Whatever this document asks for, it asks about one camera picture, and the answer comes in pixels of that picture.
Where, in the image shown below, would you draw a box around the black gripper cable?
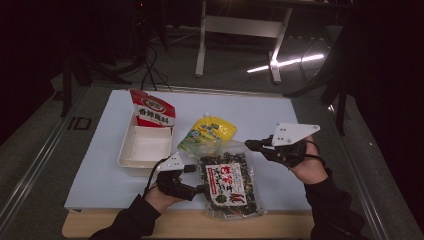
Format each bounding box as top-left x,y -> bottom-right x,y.
142,158 -> 168,199
304,139 -> 327,168

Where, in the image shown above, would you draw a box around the red seasoning packet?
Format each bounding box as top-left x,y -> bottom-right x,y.
129,88 -> 177,128

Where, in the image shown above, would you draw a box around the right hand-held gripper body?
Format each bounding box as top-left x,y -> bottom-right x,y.
262,122 -> 322,169

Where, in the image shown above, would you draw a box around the yellow sauce pouch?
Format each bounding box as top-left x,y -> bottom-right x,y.
176,112 -> 238,159

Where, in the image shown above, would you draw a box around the white divided plastic container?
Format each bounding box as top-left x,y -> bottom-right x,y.
117,109 -> 175,177

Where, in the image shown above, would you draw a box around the person's right hand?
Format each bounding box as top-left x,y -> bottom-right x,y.
289,134 -> 329,185

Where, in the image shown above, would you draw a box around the clear dried seaweed packet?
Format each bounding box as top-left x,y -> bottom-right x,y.
197,139 -> 268,221

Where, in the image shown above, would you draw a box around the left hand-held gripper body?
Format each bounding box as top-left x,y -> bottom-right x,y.
155,152 -> 198,202

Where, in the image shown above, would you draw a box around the pale blue table board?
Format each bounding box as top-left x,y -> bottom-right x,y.
63,89 -> 313,212

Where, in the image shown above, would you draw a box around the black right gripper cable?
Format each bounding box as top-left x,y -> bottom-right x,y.
304,139 -> 327,168

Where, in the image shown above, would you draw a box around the white metal desk frame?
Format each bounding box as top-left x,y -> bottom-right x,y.
194,0 -> 294,85

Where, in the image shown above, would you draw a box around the person's left hand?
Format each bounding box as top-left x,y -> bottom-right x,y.
143,184 -> 183,214

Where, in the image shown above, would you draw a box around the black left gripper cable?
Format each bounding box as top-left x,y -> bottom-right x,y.
142,158 -> 168,199

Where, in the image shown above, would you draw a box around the black floor cables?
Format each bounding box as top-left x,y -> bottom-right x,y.
139,43 -> 174,93

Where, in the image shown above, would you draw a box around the metal floor rail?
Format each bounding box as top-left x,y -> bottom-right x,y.
328,104 -> 391,240
0,87 -> 88,223

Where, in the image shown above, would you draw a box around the wooden table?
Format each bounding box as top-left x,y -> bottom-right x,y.
61,208 -> 316,239

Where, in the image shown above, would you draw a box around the black stand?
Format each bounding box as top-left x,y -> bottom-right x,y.
59,49 -> 133,118
283,13 -> 354,136

